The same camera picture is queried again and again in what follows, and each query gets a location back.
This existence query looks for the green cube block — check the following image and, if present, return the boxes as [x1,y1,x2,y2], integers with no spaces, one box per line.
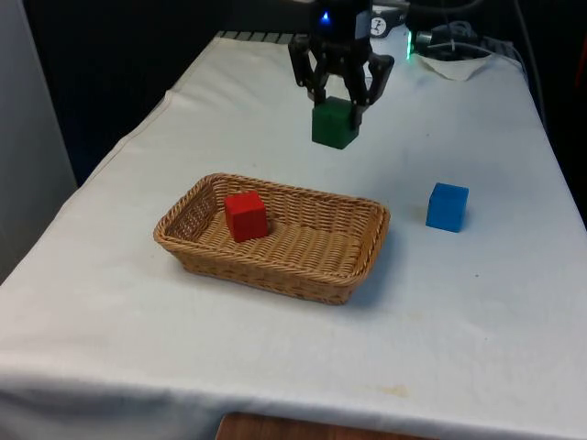
[311,96,360,150]

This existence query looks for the blue cube block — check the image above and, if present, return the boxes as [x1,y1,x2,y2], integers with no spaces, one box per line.
[425,181,470,232]

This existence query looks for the red cube block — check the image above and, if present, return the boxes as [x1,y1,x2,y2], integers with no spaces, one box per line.
[224,191,270,243]

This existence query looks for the black cable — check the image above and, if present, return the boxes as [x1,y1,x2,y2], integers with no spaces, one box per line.
[439,31,528,70]

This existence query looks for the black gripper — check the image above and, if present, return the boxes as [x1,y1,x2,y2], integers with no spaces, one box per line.
[287,0,395,135]

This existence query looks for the wicker basket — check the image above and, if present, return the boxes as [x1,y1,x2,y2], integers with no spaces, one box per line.
[153,171,392,307]

